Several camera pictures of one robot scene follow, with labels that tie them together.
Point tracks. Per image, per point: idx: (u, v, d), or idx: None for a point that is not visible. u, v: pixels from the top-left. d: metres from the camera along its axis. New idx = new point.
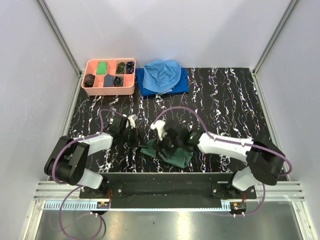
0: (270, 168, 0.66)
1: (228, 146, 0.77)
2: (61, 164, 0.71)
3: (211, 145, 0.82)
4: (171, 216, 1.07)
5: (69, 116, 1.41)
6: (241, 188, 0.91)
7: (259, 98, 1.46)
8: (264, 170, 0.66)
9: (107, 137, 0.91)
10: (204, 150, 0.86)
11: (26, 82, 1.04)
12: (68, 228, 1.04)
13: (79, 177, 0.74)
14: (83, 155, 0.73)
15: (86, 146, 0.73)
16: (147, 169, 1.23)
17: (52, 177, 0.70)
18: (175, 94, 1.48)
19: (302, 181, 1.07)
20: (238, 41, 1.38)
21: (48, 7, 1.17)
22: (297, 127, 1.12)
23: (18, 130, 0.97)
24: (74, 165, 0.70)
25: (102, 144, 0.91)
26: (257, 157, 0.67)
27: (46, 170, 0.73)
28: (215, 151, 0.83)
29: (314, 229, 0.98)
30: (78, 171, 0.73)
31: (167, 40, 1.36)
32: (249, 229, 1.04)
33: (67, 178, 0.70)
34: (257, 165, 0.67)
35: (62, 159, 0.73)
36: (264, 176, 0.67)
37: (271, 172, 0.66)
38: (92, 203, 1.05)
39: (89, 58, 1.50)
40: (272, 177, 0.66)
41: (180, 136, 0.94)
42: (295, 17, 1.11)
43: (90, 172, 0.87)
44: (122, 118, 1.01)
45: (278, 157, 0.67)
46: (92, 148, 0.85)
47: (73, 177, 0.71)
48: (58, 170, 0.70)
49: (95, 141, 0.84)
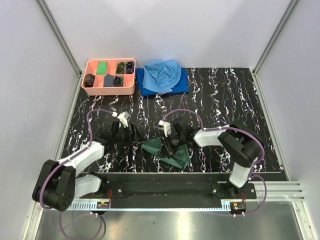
0: (246, 150, 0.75)
1: (213, 132, 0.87)
2: (49, 191, 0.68)
3: (202, 136, 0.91)
4: (171, 216, 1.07)
5: (69, 116, 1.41)
6: (237, 184, 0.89)
7: (259, 98, 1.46)
8: (239, 151, 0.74)
9: (98, 149, 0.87)
10: (200, 143, 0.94)
11: (26, 83, 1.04)
12: (68, 228, 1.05)
13: (69, 199, 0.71)
14: (70, 180, 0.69)
15: (72, 171, 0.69)
16: (147, 169, 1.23)
17: (41, 205, 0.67)
18: (175, 94, 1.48)
19: (302, 181, 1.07)
20: (238, 42, 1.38)
21: (48, 7, 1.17)
22: (297, 127, 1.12)
23: (18, 130, 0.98)
24: (61, 193, 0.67)
25: (92, 157, 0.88)
26: (229, 137, 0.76)
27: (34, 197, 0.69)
28: (209, 142, 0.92)
29: (314, 229, 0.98)
30: (67, 196, 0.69)
31: (167, 40, 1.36)
32: (249, 229, 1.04)
33: (56, 205, 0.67)
34: (232, 145, 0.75)
35: (49, 186, 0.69)
36: (239, 156, 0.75)
37: (247, 154, 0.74)
38: (92, 203, 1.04)
39: (89, 58, 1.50)
40: (247, 158, 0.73)
41: (184, 132, 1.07)
42: (295, 17, 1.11)
43: (85, 183, 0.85)
44: (113, 123, 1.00)
45: (255, 143, 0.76)
46: (82, 165, 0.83)
47: (62, 203, 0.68)
48: (46, 197, 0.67)
49: (83, 159, 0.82)
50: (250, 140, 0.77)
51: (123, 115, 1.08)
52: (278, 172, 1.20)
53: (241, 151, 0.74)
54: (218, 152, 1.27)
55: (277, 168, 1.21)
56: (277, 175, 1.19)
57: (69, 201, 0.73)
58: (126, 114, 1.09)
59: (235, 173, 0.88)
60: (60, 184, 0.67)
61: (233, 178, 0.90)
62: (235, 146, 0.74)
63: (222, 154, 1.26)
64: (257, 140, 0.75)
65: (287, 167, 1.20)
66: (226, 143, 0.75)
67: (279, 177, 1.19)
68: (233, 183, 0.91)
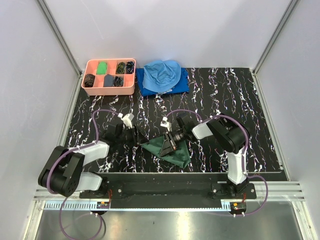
0: (231, 136, 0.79)
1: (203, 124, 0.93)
2: (56, 175, 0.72)
3: (197, 128, 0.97)
4: (171, 216, 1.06)
5: (69, 116, 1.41)
6: (234, 180, 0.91)
7: (259, 98, 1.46)
8: (224, 136, 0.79)
9: (103, 147, 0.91)
10: (198, 137, 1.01)
11: (26, 82, 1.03)
12: (68, 228, 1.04)
13: (74, 187, 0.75)
14: (78, 167, 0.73)
15: (81, 157, 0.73)
16: (147, 169, 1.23)
17: (47, 188, 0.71)
18: (175, 94, 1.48)
19: (302, 181, 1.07)
20: (238, 42, 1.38)
21: (48, 7, 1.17)
22: (297, 127, 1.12)
23: (18, 130, 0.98)
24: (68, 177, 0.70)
25: (98, 154, 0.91)
26: (216, 124, 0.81)
27: (40, 180, 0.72)
28: (202, 132, 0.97)
29: (314, 229, 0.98)
30: (72, 182, 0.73)
31: (167, 40, 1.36)
32: (249, 229, 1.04)
33: (61, 189, 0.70)
34: (219, 130, 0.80)
35: (56, 170, 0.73)
36: (224, 141, 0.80)
37: (232, 140, 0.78)
38: (92, 203, 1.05)
39: (89, 58, 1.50)
40: (230, 143, 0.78)
41: (185, 126, 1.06)
42: (295, 17, 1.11)
43: (88, 177, 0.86)
44: (117, 125, 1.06)
45: (241, 131, 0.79)
46: (89, 157, 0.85)
47: (67, 188, 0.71)
48: (52, 181, 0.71)
49: (90, 151, 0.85)
50: (237, 128, 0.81)
51: (127, 116, 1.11)
52: (278, 172, 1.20)
53: (226, 136, 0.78)
54: (218, 152, 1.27)
55: (277, 168, 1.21)
56: (277, 175, 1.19)
57: (73, 188, 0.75)
58: (130, 116, 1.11)
59: (231, 168, 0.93)
60: (68, 168, 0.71)
61: (230, 174, 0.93)
62: (221, 131, 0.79)
63: (222, 154, 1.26)
64: (243, 129, 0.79)
65: (287, 167, 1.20)
66: (214, 128, 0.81)
67: (279, 177, 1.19)
68: (232, 180, 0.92)
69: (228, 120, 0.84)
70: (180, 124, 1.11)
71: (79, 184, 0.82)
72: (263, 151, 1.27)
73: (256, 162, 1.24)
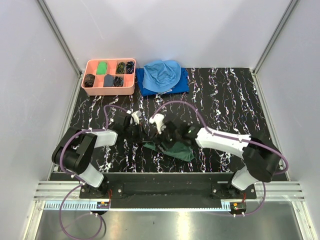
0: (266, 165, 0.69)
1: (226, 141, 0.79)
2: (69, 153, 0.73)
3: (209, 140, 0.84)
4: (171, 216, 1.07)
5: (69, 116, 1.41)
6: (240, 187, 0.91)
7: (259, 98, 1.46)
8: (260, 167, 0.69)
9: (112, 134, 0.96)
10: (201, 144, 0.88)
11: (26, 83, 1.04)
12: (68, 228, 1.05)
13: (85, 167, 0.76)
14: (91, 145, 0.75)
15: (94, 136, 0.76)
16: (147, 169, 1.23)
17: (60, 165, 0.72)
18: (175, 94, 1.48)
19: (302, 181, 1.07)
20: (238, 42, 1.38)
21: (48, 7, 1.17)
22: (297, 127, 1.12)
23: (18, 130, 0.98)
24: (82, 153, 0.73)
25: (108, 140, 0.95)
26: (252, 153, 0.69)
27: (54, 157, 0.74)
28: (215, 145, 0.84)
29: (314, 229, 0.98)
30: (85, 160, 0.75)
31: (167, 40, 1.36)
32: (249, 229, 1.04)
33: (74, 167, 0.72)
34: (255, 163, 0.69)
35: (69, 149, 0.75)
36: (259, 172, 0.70)
37: (268, 170, 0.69)
38: (92, 203, 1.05)
39: (89, 58, 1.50)
40: (267, 174, 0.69)
41: (179, 129, 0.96)
42: (295, 17, 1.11)
43: (94, 168, 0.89)
44: (126, 117, 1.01)
45: (275, 155, 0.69)
46: (99, 141, 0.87)
47: (79, 165, 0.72)
48: (65, 158, 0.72)
49: (102, 135, 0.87)
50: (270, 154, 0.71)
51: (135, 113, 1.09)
52: (278, 172, 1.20)
53: (262, 167, 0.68)
54: (218, 152, 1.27)
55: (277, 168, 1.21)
56: (277, 175, 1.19)
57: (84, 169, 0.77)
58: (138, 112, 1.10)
59: (239, 179, 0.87)
60: (82, 145, 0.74)
61: (237, 182, 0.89)
62: (256, 162, 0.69)
63: (222, 154, 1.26)
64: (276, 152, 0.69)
65: None
66: (247, 160, 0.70)
67: (279, 177, 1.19)
68: (235, 186, 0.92)
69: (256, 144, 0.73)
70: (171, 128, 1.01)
71: (87, 170, 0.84)
72: None
73: None
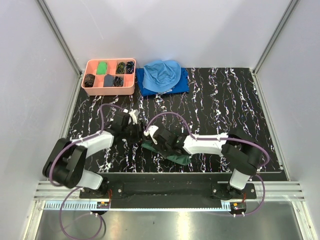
0: (249, 159, 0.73)
1: (207, 143, 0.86)
2: (59, 168, 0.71)
3: (194, 145, 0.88)
4: (171, 216, 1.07)
5: (69, 116, 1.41)
6: (238, 187, 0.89)
7: (259, 98, 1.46)
8: (242, 162, 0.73)
9: (107, 138, 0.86)
10: (189, 151, 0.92)
11: (26, 83, 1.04)
12: (68, 228, 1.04)
13: (77, 180, 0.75)
14: (81, 158, 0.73)
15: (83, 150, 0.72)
16: (147, 169, 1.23)
17: (51, 181, 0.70)
18: (175, 94, 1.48)
19: (302, 181, 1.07)
20: (238, 42, 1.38)
21: (48, 7, 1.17)
22: (297, 127, 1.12)
23: (18, 130, 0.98)
24: (72, 169, 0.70)
25: (103, 144, 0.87)
26: (231, 149, 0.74)
27: (45, 172, 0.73)
28: (202, 150, 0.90)
29: (314, 229, 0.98)
30: (76, 174, 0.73)
31: (167, 40, 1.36)
32: (249, 229, 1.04)
33: (65, 183, 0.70)
34: (235, 158, 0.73)
35: (59, 163, 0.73)
36: (243, 167, 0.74)
37: (250, 163, 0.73)
38: (92, 203, 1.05)
39: (89, 58, 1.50)
40: (251, 168, 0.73)
41: (168, 142, 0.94)
42: (295, 16, 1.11)
43: (89, 173, 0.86)
44: (124, 116, 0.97)
45: (256, 148, 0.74)
46: (91, 150, 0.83)
47: (71, 180, 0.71)
48: (56, 173, 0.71)
49: (93, 143, 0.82)
50: (251, 148, 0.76)
51: (133, 112, 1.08)
52: (278, 173, 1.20)
53: (245, 162, 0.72)
54: None
55: (277, 169, 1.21)
56: (277, 175, 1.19)
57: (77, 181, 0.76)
58: (136, 112, 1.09)
59: (236, 177, 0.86)
60: (71, 160, 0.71)
61: (235, 182, 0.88)
62: (238, 158, 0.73)
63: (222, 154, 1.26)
64: (256, 145, 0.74)
65: (287, 167, 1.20)
66: (229, 158, 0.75)
67: (279, 177, 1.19)
68: (234, 187, 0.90)
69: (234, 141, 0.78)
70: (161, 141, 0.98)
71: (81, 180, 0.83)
72: None
73: None
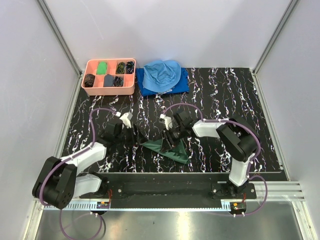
0: (241, 144, 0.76)
1: (212, 124, 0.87)
2: (49, 188, 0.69)
3: (199, 126, 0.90)
4: (171, 216, 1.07)
5: (69, 116, 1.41)
6: (236, 182, 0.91)
7: (259, 98, 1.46)
8: (233, 144, 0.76)
9: (99, 151, 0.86)
10: (198, 133, 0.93)
11: (26, 83, 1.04)
12: (68, 228, 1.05)
13: (67, 199, 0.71)
14: (71, 179, 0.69)
15: (74, 169, 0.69)
16: (147, 169, 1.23)
17: (40, 201, 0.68)
18: (175, 94, 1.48)
19: (302, 181, 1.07)
20: (238, 42, 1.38)
21: (48, 7, 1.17)
22: (297, 127, 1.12)
23: (18, 130, 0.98)
24: (61, 190, 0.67)
25: (94, 157, 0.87)
26: (226, 129, 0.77)
27: (34, 192, 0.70)
28: (207, 133, 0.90)
29: (314, 229, 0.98)
30: (67, 194, 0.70)
31: (167, 40, 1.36)
32: (249, 229, 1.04)
33: (54, 203, 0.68)
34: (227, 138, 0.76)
35: (50, 183, 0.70)
36: (233, 149, 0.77)
37: (242, 148, 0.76)
38: (92, 203, 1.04)
39: (89, 58, 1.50)
40: (241, 153, 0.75)
41: (183, 122, 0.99)
42: (296, 16, 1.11)
43: (85, 182, 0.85)
44: (116, 124, 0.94)
45: (252, 138, 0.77)
46: (82, 165, 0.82)
47: (61, 200, 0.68)
48: (46, 193, 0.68)
49: (84, 159, 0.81)
50: (247, 136, 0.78)
51: (126, 116, 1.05)
52: (278, 173, 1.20)
53: (236, 145, 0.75)
54: (218, 152, 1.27)
55: (277, 169, 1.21)
56: (277, 175, 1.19)
57: (69, 199, 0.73)
58: (129, 116, 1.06)
59: (233, 170, 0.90)
60: (61, 180, 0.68)
61: (233, 176, 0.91)
62: (230, 139, 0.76)
63: (222, 154, 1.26)
64: (254, 135, 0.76)
65: (287, 167, 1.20)
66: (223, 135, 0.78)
67: (279, 177, 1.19)
68: (232, 182, 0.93)
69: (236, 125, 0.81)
70: (177, 121, 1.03)
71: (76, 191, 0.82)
72: (263, 151, 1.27)
73: (256, 162, 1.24)
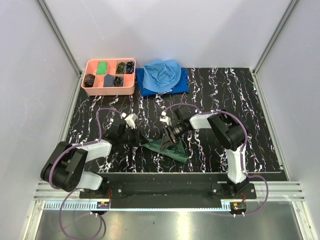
0: (230, 133, 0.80)
1: (204, 116, 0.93)
2: (58, 170, 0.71)
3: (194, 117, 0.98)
4: (171, 216, 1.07)
5: (69, 116, 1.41)
6: (234, 179, 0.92)
7: (259, 98, 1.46)
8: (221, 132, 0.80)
9: (106, 145, 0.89)
10: (194, 126, 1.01)
11: (26, 83, 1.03)
12: (68, 228, 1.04)
13: (76, 183, 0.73)
14: (80, 162, 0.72)
15: (84, 152, 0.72)
16: (147, 169, 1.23)
17: (49, 182, 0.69)
18: (175, 94, 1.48)
19: (302, 181, 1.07)
20: (238, 41, 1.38)
21: (48, 7, 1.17)
22: (297, 127, 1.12)
23: (18, 130, 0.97)
24: (71, 171, 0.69)
25: (100, 151, 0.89)
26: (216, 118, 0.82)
27: (43, 174, 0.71)
28: (202, 124, 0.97)
29: (314, 229, 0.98)
30: (75, 177, 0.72)
31: (167, 40, 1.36)
32: (249, 229, 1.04)
33: (63, 185, 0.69)
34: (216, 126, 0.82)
35: (59, 165, 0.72)
36: (222, 137, 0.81)
37: (230, 137, 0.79)
38: (92, 203, 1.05)
39: (89, 58, 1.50)
40: (228, 141, 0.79)
41: (183, 116, 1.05)
42: (296, 16, 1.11)
43: (89, 175, 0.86)
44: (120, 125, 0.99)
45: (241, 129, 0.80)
46: (91, 154, 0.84)
47: (70, 182, 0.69)
48: (55, 174, 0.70)
49: (93, 148, 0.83)
50: (237, 126, 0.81)
51: (131, 116, 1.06)
52: (278, 173, 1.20)
53: (223, 133, 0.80)
54: (218, 152, 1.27)
55: (277, 169, 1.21)
56: (277, 175, 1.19)
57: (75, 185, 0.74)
58: (134, 116, 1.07)
59: (230, 165, 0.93)
60: (71, 162, 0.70)
61: (230, 172, 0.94)
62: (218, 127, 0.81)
63: (222, 154, 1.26)
64: (242, 126, 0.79)
65: (287, 167, 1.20)
66: (213, 123, 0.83)
67: (279, 177, 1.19)
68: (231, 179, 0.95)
69: (228, 116, 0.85)
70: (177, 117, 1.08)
71: (81, 182, 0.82)
72: (263, 151, 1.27)
73: (256, 162, 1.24)
